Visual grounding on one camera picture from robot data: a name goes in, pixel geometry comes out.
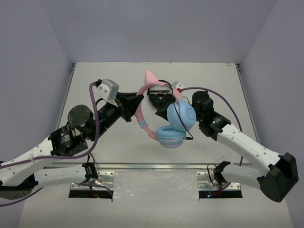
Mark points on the aluminium table edge rail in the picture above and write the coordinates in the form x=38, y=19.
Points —
x=150, y=166

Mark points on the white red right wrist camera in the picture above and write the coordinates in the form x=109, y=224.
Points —
x=178, y=86

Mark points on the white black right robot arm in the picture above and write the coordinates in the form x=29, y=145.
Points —
x=274, y=174

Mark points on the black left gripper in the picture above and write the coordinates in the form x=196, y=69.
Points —
x=124, y=109

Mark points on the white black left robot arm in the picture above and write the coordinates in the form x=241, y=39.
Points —
x=27, y=174

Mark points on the black headphones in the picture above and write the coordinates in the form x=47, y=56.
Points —
x=160, y=99

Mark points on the left metal mounting bracket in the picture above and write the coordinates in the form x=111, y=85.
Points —
x=100, y=188

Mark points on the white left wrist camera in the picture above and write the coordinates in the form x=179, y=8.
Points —
x=107, y=90

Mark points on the pink blue cat-ear headphones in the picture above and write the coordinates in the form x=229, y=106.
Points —
x=181, y=115

